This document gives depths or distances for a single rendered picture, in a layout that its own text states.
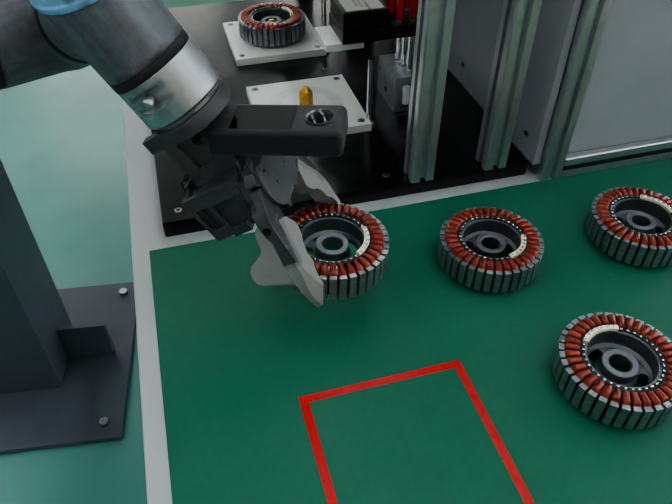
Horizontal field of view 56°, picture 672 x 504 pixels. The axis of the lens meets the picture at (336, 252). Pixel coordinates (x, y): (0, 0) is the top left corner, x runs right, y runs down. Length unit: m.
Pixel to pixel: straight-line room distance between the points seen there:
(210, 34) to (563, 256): 0.73
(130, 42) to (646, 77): 0.62
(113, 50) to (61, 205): 1.68
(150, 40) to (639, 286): 0.55
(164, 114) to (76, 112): 2.13
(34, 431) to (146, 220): 0.86
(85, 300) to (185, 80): 1.32
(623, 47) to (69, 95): 2.28
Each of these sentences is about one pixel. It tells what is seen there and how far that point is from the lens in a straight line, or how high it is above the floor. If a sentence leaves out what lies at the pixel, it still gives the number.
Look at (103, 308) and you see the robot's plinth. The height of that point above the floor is 0.02.
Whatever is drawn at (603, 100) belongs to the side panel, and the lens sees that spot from 0.87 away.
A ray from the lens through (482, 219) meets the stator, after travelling 0.74.
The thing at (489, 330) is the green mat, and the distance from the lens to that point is 0.66.
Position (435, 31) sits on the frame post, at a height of 0.96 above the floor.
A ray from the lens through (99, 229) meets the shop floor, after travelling 2.03.
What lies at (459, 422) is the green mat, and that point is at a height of 0.75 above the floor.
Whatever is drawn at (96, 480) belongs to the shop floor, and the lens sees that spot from 1.48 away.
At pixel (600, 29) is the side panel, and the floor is 0.95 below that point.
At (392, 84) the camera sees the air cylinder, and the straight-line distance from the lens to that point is 0.92.
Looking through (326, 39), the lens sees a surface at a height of 0.88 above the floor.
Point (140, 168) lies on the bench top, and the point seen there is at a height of 0.75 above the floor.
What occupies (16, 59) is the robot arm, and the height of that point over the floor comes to 1.01.
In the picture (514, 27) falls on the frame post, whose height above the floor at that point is 0.96.
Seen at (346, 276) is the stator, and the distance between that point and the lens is 0.58.
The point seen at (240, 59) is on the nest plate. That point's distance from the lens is 1.07.
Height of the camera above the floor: 1.24
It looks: 43 degrees down
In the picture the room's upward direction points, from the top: straight up
